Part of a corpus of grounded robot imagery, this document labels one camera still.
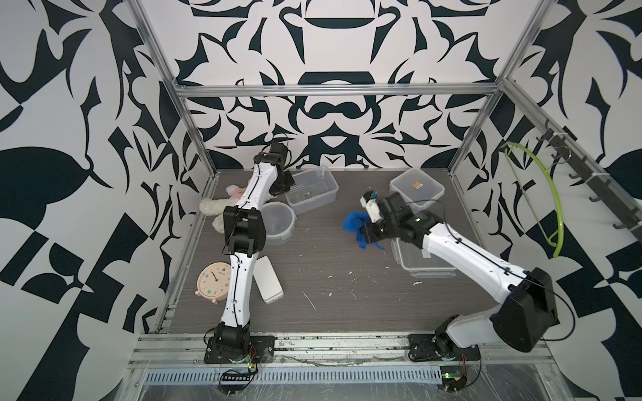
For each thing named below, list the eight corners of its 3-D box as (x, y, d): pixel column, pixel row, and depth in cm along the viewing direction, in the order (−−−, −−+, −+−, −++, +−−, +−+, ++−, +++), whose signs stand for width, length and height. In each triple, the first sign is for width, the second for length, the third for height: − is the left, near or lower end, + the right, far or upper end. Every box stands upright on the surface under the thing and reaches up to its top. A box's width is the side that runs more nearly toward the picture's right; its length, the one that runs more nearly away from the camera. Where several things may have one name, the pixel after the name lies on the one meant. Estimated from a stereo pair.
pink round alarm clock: (192, 303, 84) (188, 300, 81) (204, 266, 92) (200, 261, 89) (225, 303, 84) (221, 300, 81) (234, 266, 92) (231, 261, 90)
